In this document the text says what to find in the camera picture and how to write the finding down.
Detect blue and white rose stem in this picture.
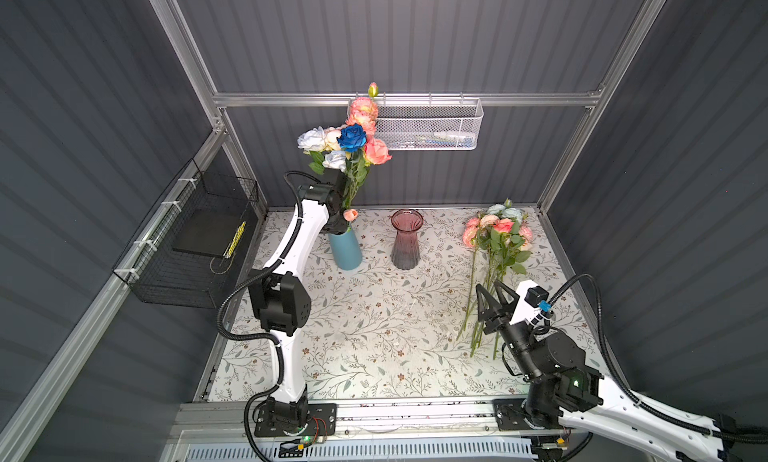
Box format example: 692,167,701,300
323,125,370,209

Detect pink glass vase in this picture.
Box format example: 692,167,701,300
391,209,424,270

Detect yellow pen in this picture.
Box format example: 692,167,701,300
223,222,246,260

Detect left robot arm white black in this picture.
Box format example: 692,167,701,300
248,171,347,432

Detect black wire basket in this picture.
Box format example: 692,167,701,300
113,163,261,309

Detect pale pink rose stem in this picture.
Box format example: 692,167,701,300
323,128,341,152

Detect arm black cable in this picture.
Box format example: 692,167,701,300
548,274,768,445
215,170,325,462

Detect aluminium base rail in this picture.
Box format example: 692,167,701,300
167,392,601,445

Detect bunch of artificial flowers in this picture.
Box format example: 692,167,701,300
458,200,533,357

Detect cream white rose stem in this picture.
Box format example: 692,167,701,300
297,127,326,175

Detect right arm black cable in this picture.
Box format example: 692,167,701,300
548,274,768,445

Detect peach peony stem with bud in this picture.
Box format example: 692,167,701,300
346,82,379,136

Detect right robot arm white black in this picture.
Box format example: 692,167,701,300
475,282,738,461

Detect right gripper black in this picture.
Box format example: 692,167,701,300
478,279,540,382

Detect black pad in basket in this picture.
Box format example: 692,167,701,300
171,210,242,258

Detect white wire mesh basket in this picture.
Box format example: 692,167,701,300
373,97,484,151

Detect teal ceramic vase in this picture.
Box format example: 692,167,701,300
328,226,363,271

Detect pink tulip stem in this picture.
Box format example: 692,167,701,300
343,208,359,222

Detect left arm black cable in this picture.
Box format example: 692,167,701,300
215,170,325,462

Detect items in white basket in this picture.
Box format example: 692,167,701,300
393,131,476,150

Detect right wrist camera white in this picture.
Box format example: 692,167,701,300
511,280,552,326

